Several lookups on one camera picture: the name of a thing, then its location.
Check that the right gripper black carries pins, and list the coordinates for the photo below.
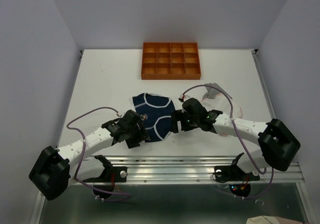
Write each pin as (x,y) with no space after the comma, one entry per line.
(178,115)

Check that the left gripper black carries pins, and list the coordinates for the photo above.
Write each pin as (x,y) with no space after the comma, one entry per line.
(141,135)

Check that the navy blue underwear white trim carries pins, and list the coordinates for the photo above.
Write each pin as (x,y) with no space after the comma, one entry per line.
(156,114)

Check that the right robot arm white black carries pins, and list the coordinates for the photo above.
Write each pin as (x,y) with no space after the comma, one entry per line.
(277,145)

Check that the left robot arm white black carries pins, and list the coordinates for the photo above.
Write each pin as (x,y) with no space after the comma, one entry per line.
(55,167)

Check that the white pink grey underwear pile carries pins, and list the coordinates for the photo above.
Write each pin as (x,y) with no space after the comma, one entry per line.
(213,99)

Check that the orange compartment tray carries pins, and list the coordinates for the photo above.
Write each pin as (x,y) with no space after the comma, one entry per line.
(170,61)

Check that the white pink bag corner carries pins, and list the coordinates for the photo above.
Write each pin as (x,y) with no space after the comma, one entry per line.
(263,219)

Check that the aluminium rail frame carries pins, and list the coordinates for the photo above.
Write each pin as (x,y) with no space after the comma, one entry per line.
(170,182)

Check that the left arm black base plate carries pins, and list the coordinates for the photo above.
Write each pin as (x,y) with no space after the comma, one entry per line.
(115,174)

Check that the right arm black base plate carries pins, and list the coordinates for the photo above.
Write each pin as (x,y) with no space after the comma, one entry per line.
(225,175)

